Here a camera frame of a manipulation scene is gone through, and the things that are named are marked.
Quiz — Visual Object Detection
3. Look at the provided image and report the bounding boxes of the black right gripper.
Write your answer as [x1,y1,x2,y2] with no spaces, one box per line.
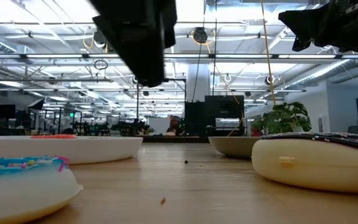
[278,0,358,57]

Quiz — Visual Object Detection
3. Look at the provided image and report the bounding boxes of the large chocolate sprinkled donut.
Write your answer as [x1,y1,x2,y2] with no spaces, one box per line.
[251,132,358,195]

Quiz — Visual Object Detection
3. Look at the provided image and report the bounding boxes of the small blue sprinkled donut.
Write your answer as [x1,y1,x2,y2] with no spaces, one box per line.
[0,155,85,224]

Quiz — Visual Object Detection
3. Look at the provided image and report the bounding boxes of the green potted plant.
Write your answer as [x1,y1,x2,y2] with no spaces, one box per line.
[250,101,313,135]

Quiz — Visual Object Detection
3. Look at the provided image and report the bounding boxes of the person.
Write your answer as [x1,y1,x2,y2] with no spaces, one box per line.
[166,115,183,137]

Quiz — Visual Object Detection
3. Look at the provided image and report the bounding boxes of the black cabinet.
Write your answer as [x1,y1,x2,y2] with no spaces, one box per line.
[184,95,246,138]

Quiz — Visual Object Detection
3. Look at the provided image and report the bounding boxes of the white round plate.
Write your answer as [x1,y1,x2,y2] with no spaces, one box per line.
[0,135,144,166]

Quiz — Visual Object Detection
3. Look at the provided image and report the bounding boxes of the grey round plate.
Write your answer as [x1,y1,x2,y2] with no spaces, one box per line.
[208,136,260,159]

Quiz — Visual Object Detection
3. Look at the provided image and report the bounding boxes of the yellow hanging cable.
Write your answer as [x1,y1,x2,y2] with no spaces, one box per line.
[260,0,277,106]

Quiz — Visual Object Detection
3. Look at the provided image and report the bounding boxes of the black aluminium frame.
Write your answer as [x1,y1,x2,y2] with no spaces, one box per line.
[141,136,211,144]

